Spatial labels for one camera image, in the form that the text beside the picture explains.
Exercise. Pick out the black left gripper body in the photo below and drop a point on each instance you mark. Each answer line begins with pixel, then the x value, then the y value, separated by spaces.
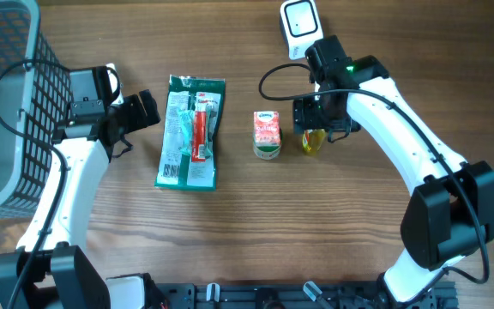
pixel 133 116

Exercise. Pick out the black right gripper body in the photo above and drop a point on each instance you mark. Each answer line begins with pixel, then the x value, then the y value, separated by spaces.
pixel 314 115

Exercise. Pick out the yellow dish soap bottle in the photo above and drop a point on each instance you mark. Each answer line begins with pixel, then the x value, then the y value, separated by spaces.
pixel 312 140

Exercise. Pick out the red Kleenex tissue pack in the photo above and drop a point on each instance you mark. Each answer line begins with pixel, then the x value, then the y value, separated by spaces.
pixel 266 129

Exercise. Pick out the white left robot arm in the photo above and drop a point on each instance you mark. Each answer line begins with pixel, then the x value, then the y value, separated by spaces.
pixel 49 269

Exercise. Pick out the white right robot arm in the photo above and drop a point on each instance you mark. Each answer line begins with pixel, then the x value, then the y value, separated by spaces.
pixel 449 219

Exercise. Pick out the white barcode scanner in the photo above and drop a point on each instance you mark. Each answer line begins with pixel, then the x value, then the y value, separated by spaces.
pixel 300 26

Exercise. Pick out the teal white small packet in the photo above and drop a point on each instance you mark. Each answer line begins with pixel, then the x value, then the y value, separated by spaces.
pixel 186 118

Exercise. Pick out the red white small packet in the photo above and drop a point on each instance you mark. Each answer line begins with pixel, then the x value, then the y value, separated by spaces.
pixel 200 143

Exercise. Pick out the green 3M gloves package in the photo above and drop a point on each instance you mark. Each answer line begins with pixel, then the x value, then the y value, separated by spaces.
pixel 176 170

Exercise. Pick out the green lid jar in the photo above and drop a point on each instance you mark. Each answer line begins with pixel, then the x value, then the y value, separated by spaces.
pixel 266 151

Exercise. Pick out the grey mesh basket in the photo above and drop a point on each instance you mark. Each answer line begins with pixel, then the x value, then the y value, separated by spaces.
pixel 33 95

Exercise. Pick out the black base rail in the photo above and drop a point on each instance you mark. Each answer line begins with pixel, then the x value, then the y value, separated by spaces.
pixel 344 295

